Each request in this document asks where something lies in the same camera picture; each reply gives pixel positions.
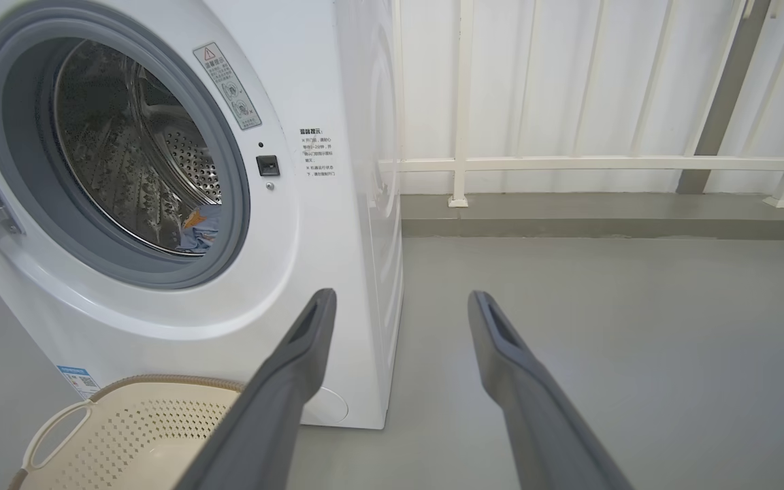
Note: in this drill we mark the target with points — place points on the cream perforated laundry basket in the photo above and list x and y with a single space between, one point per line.
126 435

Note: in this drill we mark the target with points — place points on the black door latch socket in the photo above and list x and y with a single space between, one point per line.
268 165

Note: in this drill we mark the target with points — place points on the black printed text label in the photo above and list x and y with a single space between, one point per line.
317 153

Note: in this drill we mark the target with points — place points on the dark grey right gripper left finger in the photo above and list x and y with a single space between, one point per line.
276 415

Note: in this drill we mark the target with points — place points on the white front-load washing machine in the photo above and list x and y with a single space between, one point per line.
297 258

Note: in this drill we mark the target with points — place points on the grey vertical post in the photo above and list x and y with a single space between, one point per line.
722 102

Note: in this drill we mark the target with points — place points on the blue bear-print garment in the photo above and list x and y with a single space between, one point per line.
203 230

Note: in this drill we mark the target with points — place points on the blue energy label sticker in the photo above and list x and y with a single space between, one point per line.
80 382

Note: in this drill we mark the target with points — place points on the round filter cover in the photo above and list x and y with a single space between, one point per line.
331 405

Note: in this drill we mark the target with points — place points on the white metal railing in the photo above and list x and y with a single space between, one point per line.
569 163

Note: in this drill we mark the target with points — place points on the triangle warning sticker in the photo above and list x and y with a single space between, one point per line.
229 85

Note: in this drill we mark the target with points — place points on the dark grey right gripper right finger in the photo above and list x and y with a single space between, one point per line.
542 422

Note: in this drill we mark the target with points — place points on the steel perforated washer drum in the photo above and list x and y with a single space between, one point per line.
126 136

